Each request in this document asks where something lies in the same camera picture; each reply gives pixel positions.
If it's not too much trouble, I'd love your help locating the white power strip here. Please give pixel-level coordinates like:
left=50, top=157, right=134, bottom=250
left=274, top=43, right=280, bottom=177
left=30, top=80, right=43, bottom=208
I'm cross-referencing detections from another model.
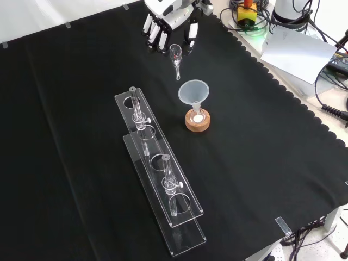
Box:
left=266, top=243, right=287, bottom=261

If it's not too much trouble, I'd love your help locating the cork ring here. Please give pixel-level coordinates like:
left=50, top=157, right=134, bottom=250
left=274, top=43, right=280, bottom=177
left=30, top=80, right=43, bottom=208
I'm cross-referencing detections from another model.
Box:
left=185, top=108, right=212, bottom=133

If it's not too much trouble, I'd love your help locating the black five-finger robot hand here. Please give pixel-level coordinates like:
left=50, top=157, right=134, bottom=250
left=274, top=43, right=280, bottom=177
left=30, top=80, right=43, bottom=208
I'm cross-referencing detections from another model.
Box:
left=141, top=0, right=201, bottom=54

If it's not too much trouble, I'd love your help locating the white table leg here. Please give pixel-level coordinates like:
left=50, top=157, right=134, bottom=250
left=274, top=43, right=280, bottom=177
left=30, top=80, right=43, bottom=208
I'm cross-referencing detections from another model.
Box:
left=324, top=206, right=341, bottom=232

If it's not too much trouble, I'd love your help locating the black power supply box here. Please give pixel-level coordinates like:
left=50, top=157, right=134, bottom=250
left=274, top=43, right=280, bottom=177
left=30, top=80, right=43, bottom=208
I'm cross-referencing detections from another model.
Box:
left=325, top=51, right=348, bottom=74

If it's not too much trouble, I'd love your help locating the yellow stop button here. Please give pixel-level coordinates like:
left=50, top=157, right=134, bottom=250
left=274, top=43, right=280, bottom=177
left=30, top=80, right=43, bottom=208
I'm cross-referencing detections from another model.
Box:
left=235, top=0, right=258, bottom=30

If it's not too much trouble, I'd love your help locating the clear glass weighing funnel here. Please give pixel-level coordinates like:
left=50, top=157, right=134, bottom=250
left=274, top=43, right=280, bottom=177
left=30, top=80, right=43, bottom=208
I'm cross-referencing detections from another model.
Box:
left=169, top=44, right=183, bottom=81

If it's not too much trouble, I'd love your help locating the black floor cable bundle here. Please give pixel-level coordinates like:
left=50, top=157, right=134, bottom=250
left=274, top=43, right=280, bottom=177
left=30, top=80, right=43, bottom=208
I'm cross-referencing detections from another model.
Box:
left=279, top=208, right=348, bottom=261

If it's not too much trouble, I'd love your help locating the clear acrylic funnel stand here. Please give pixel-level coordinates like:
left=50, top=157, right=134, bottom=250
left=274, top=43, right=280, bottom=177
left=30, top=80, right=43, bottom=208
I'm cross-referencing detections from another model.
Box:
left=114, top=86, right=207, bottom=258

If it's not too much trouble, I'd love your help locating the black bench cloth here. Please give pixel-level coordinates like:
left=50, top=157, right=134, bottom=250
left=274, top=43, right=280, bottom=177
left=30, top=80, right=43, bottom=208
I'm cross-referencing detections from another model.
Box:
left=0, top=0, right=348, bottom=261

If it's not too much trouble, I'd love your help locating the small round-bottom glass flask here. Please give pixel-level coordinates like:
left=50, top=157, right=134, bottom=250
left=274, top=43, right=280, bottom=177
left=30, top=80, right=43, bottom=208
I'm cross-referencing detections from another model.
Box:
left=190, top=104, right=205, bottom=123

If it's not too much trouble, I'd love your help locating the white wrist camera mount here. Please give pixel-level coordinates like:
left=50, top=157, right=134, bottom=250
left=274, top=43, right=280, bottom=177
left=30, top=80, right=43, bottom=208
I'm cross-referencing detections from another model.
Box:
left=200, top=0, right=216, bottom=16

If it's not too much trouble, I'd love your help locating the black coiled cable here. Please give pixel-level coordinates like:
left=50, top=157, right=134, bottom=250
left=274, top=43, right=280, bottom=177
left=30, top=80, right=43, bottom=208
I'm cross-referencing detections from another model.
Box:
left=315, top=62, right=348, bottom=122

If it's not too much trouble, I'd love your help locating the translucent plastic funnel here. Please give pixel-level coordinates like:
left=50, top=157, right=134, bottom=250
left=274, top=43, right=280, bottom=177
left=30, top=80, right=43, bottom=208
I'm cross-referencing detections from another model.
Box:
left=178, top=79, right=210, bottom=110

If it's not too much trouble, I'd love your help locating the white paper sheet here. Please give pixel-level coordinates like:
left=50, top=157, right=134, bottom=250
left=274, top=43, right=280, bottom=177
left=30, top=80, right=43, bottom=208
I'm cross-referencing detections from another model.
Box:
left=260, top=26, right=338, bottom=85

